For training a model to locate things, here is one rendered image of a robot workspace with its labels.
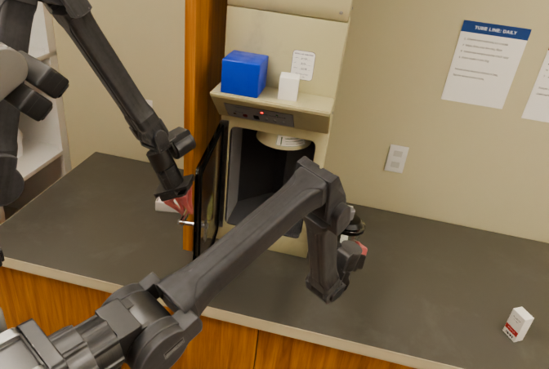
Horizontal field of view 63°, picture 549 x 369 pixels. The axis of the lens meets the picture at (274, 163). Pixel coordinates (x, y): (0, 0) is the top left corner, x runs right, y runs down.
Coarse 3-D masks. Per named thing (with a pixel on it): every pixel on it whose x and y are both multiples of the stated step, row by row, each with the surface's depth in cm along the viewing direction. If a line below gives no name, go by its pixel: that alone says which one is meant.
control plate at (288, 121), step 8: (232, 104) 120; (232, 112) 125; (240, 112) 124; (248, 112) 123; (256, 112) 122; (264, 112) 120; (272, 112) 119; (256, 120) 127; (264, 120) 126; (272, 120) 125; (280, 120) 123; (288, 120) 122
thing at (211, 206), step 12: (216, 132) 124; (216, 144) 126; (204, 156) 111; (216, 156) 128; (216, 168) 131; (204, 180) 115; (216, 180) 135; (204, 192) 117; (216, 192) 138; (204, 204) 119; (216, 204) 141; (204, 216) 122; (216, 216) 145
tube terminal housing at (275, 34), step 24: (240, 24) 119; (264, 24) 118; (288, 24) 117; (312, 24) 115; (336, 24) 114; (240, 48) 122; (264, 48) 121; (288, 48) 119; (312, 48) 118; (336, 48) 117; (288, 72) 122; (336, 72) 120; (336, 96) 133; (240, 120) 132; (288, 240) 148
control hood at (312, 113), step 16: (224, 96) 117; (240, 96) 116; (272, 96) 119; (304, 96) 121; (320, 96) 123; (224, 112) 127; (288, 112) 117; (304, 112) 115; (320, 112) 114; (304, 128) 125; (320, 128) 123
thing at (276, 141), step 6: (258, 132) 141; (264, 132) 138; (258, 138) 139; (264, 138) 137; (270, 138) 136; (276, 138) 135; (282, 138) 135; (288, 138) 135; (294, 138) 135; (270, 144) 136; (276, 144) 135; (282, 144) 135; (288, 144) 135; (294, 144) 135; (300, 144) 136; (306, 144) 138
